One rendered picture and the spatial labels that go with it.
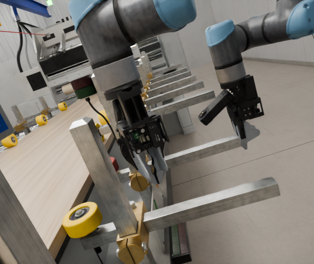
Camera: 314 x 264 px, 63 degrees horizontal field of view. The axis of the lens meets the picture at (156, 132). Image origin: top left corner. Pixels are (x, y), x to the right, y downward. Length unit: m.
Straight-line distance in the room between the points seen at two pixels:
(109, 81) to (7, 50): 10.29
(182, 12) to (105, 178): 0.30
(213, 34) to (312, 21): 0.21
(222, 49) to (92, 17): 0.37
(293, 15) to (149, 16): 0.37
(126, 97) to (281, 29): 0.42
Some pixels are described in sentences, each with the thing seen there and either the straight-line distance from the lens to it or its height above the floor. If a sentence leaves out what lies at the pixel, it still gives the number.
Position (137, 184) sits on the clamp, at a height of 0.85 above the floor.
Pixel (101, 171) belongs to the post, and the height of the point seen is 1.01.
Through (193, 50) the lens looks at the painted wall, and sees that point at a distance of 9.66.
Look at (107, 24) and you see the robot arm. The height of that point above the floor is 1.23.
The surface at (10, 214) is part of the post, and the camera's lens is 0.25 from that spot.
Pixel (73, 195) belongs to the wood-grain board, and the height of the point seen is 0.90.
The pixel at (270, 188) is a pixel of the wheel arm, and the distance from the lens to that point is 0.58.
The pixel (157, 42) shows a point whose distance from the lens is 3.20.
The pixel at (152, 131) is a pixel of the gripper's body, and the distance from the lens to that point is 0.44.
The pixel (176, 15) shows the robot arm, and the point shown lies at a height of 1.21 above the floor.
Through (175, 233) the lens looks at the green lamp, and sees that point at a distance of 0.76.
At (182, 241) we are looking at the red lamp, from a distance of 0.73.
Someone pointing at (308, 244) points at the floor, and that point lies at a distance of 1.65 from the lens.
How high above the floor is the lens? 1.18
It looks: 17 degrees down
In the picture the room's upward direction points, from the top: 20 degrees counter-clockwise
